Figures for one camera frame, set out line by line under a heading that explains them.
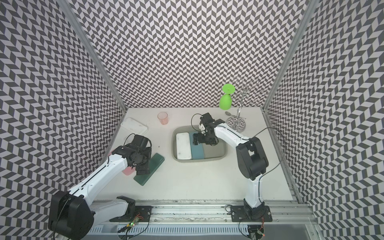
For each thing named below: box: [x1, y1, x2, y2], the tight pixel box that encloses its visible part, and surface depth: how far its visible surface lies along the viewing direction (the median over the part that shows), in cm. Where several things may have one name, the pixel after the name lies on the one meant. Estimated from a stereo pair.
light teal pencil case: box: [189, 135, 205, 160], surface depth 95 cm
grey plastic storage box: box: [171, 125, 228, 163], surface depth 95 cm
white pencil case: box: [176, 132, 192, 160], surface depth 96 cm
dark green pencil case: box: [133, 153, 165, 186], surface depth 85 cm
